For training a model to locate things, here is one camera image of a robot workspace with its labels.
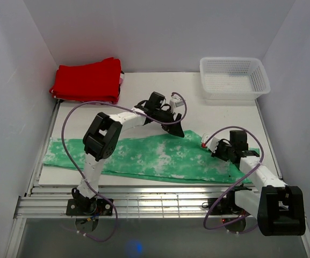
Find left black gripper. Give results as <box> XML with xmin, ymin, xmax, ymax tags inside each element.
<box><xmin>153</xmin><ymin>108</ymin><xmax>184</xmax><ymax>138</ymax></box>

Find green tie-dye trousers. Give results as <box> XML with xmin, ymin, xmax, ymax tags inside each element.
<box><xmin>39</xmin><ymin>130</ymin><xmax>243</xmax><ymax>186</ymax></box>

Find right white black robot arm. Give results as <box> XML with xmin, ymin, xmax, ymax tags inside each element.
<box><xmin>201</xmin><ymin>126</ymin><xmax>306</xmax><ymax>236</ymax></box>

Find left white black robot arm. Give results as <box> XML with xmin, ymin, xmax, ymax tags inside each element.
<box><xmin>71</xmin><ymin>92</ymin><xmax>187</xmax><ymax>215</ymax></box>

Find folded red trousers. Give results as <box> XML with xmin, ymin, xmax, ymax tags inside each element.
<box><xmin>49</xmin><ymin>58</ymin><xmax>123</xmax><ymax>103</ymax></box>

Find white plastic basket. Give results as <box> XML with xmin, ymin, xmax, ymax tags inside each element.
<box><xmin>199</xmin><ymin>57</ymin><xmax>271</xmax><ymax>101</ymax></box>

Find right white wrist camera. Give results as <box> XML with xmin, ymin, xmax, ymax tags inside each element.
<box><xmin>201</xmin><ymin>134</ymin><xmax>220</xmax><ymax>153</ymax></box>

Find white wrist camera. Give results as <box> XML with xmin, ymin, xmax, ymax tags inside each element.
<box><xmin>169</xmin><ymin>97</ymin><xmax>184</xmax><ymax>112</ymax></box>
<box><xmin>201</xmin><ymin>134</ymin><xmax>220</xmax><ymax>153</ymax></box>

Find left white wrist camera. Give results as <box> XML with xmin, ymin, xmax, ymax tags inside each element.
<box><xmin>169</xmin><ymin>97</ymin><xmax>184</xmax><ymax>112</ymax></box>

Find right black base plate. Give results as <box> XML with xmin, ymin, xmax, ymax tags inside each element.
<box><xmin>201</xmin><ymin>197</ymin><xmax>248</xmax><ymax>216</ymax></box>

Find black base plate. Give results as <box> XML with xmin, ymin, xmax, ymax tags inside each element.
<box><xmin>65</xmin><ymin>199</ymin><xmax>113</xmax><ymax>217</ymax></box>
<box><xmin>201</xmin><ymin>197</ymin><xmax>248</xmax><ymax>216</ymax></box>

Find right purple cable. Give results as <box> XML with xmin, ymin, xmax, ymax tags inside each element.
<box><xmin>203</xmin><ymin>126</ymin><xmax>265</xmax><ymax>235</ymax></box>

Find purple cable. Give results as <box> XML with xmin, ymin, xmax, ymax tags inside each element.
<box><xmin>62</xmin><ymin>91</ymin><xmax>188</xmax><ymax>242</ymax></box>
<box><xmin>203</xmin><ymin>126</ymin><xmax>265</xmax><ymax>235</ymax></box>

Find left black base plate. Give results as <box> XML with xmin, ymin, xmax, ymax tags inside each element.
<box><xmin>65</xmin><ymin>199</ymin><xmax>113</xmax><ymax>217</ymax></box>

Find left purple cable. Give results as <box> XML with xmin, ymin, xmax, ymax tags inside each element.
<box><xmin>62</xmin><ymin>91</ymin><xmax>188</xmax><ymax>242</ymax></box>

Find aluminium frame rail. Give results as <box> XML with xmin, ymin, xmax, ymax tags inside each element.
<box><xmin>5</xmin><ymin>103</ymin><xmax>310</xmax><ymax>257</ymax></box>

